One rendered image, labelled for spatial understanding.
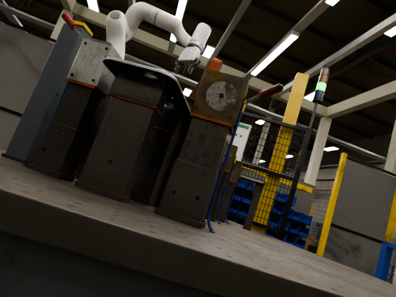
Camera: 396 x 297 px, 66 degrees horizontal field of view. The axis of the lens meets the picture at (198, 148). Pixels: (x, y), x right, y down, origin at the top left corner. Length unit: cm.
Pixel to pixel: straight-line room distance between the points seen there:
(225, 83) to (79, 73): 38
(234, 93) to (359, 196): 397
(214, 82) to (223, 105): 6
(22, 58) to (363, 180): 444
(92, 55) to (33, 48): 319
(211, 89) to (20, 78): 336
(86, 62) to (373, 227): 433
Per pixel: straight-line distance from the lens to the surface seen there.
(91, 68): 85
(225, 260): 37
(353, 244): 458
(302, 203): 446
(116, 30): 177
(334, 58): 491
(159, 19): 183
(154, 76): 76
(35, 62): 398
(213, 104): 72
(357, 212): 459
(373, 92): 596
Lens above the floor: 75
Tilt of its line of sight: 10 degrees up
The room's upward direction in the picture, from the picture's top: 19 degrees clockwise
